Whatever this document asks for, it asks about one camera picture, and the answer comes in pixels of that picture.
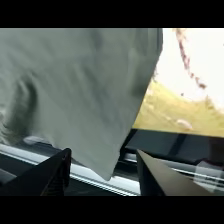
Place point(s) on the green garment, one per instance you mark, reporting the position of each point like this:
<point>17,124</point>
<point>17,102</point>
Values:
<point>73,86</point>

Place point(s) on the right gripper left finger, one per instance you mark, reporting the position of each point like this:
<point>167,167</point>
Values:
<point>43,180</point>

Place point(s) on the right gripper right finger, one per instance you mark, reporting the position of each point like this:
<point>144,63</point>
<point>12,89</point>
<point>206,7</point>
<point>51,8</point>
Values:
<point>163,181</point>

